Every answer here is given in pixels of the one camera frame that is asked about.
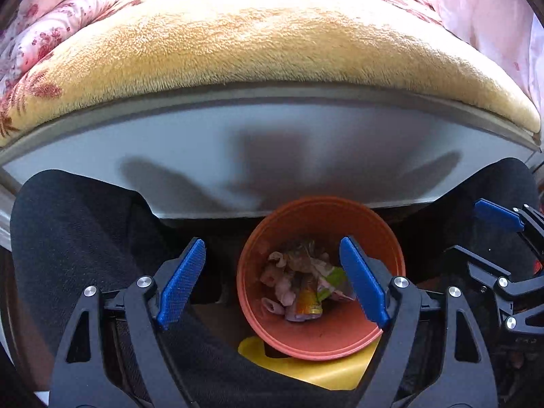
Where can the trash pile inside bin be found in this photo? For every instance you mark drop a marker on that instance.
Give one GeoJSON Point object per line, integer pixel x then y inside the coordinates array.
{"type": "Point", "coordinates": [303, 279]}

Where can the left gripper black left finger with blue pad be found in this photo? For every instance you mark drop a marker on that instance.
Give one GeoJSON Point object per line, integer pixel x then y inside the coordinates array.
{"type": "Point", "coordinates": [148, 306]}

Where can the yellow floor object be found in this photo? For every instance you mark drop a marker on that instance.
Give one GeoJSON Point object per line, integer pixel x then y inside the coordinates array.
{"type": "Point", "coordinates": [342, 374]}

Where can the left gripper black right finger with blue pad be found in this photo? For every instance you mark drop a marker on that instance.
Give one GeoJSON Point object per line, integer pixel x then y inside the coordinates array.
{"type": "Point", "coordinates": [431, 352]}

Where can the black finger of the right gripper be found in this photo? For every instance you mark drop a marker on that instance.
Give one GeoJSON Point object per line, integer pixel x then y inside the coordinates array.
{"type": "Point", "coordinates": [500, 216]}

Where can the black trousers leg left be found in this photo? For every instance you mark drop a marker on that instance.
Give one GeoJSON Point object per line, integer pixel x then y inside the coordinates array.
{"type": "Point", "coordinates": [69, 232]}

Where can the white sheer curtain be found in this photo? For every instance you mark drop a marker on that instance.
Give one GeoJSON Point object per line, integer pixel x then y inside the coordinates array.
{"type": "Point", "coordinates": [506, 31]}

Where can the orange plastic trash bin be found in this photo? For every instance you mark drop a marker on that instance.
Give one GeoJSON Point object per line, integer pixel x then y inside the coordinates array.
{"type": "Point", "coordinates": [343, 329]}

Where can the yellow floral fleece blanket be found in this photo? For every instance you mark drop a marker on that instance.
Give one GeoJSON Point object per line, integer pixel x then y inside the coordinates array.
{"type": "Point", "coordinates": [143, 47]}

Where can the grey bed frame board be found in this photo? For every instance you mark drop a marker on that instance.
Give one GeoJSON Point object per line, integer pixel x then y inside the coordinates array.
{"type": "Point", "coordinates": [243, 150]}

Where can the folded white red floral quilt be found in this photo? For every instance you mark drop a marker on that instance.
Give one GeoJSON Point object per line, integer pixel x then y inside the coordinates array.
{"type": "Point", "coordinates": [38, 27]}

